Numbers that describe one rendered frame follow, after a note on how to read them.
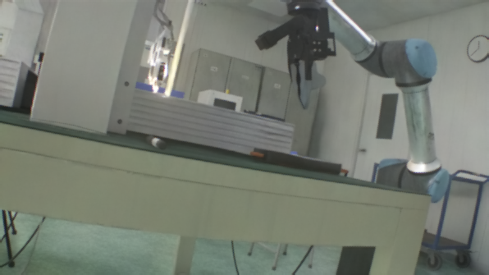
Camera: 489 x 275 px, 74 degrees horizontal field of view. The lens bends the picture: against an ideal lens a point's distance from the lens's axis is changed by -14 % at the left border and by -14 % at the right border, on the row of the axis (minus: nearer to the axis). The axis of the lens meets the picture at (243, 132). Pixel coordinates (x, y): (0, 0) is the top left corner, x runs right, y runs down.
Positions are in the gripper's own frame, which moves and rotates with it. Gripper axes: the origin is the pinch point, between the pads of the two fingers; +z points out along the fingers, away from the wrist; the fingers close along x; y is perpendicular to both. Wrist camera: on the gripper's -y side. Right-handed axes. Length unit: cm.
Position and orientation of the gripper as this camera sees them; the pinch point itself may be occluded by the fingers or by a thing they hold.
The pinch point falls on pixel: (303, 102)
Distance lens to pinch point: 79.4
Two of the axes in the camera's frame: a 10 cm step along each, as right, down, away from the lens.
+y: 9.4, -0.7, 3.4
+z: 0.6, 10.0, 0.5
